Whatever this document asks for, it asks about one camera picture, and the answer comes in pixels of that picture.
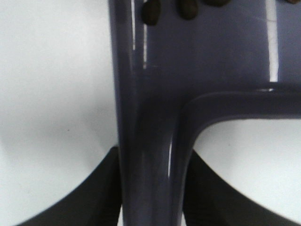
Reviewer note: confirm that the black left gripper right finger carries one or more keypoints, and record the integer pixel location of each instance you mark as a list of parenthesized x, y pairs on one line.
[(210, 201)]

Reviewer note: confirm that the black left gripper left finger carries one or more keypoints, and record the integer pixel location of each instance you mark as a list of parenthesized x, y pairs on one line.
[(95, 202)]

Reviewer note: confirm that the grey plastic dustpan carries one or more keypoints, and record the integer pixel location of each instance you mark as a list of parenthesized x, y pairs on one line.
[(174, 81)]

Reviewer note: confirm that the pile of coffee beans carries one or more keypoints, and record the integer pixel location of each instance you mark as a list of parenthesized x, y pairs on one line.
[(213, 12)]

